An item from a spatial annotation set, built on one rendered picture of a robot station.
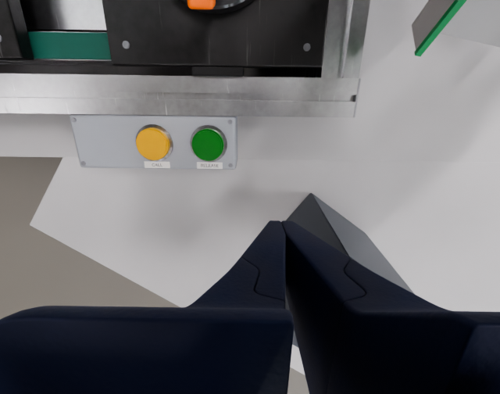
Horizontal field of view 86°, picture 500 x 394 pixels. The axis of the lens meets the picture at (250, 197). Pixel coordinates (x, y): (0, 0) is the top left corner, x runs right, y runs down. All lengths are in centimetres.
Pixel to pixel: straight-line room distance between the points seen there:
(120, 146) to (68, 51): 12
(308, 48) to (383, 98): 19
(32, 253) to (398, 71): 194
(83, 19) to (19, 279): 188
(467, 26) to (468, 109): 21
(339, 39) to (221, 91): 15
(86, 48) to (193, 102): 14
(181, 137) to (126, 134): 7
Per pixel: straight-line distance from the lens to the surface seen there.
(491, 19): 38
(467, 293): 75
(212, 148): 34
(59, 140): 55
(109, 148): 40
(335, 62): 36
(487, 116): 59
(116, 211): 55
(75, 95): 41
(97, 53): 41
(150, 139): 36
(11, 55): 43
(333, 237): 36
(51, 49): 43
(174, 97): 37
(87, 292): 201
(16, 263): 211
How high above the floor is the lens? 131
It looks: 68 degrees down
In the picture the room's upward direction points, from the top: 180 degrees counter-clockwise
